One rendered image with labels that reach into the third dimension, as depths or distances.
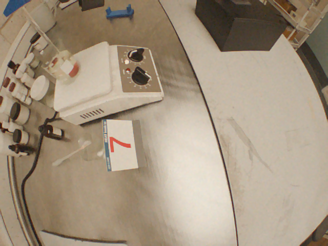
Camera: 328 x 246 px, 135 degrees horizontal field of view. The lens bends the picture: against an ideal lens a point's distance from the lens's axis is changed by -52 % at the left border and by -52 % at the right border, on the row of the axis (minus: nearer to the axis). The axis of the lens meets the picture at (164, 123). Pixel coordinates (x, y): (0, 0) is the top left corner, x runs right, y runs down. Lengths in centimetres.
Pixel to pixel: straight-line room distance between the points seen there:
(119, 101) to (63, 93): 11
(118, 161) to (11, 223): 48
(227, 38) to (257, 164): 28
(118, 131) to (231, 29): 32
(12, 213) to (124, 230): 42
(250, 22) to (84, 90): 36
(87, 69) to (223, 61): 30
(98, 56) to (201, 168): 28
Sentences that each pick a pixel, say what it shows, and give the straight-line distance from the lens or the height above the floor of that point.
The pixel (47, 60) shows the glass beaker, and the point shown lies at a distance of 23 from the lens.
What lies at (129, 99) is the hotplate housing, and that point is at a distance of 24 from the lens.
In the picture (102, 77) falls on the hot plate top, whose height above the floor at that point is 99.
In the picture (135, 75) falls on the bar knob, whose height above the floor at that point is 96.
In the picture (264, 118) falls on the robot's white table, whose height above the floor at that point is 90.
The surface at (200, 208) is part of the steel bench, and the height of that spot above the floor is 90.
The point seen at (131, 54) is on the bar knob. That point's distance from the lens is 28.
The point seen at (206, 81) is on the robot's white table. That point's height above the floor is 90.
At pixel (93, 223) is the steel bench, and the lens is 34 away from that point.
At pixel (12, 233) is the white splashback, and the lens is 60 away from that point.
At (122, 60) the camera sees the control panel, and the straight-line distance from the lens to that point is 28.
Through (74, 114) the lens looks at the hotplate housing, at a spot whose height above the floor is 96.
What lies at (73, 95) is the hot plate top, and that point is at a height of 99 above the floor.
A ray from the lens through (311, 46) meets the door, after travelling 309.
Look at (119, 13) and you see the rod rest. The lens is 55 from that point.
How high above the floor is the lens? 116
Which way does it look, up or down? 75 degrees down
